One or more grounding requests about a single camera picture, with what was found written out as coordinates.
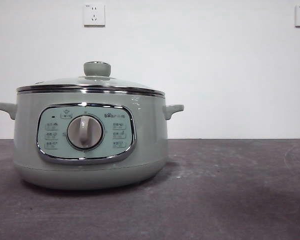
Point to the glass lid with green knob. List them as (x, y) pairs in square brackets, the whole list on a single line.
[(97, 69)]

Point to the pale green electric cooking pot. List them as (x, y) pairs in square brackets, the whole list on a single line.
[(90, 175)]

